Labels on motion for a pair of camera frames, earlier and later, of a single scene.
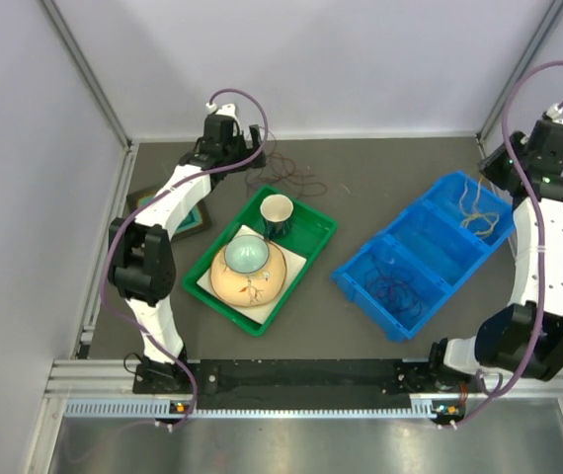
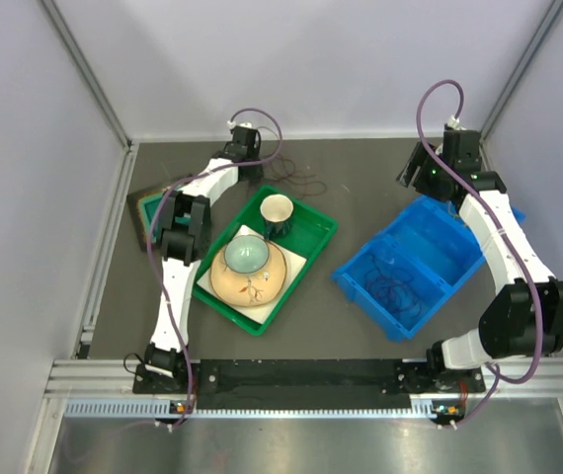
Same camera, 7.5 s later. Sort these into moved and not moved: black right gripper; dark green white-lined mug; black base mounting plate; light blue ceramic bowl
Moved: black right gripper
Not moved: dark green white-lined mug; black base mounting plate; light blue ceramic bowl
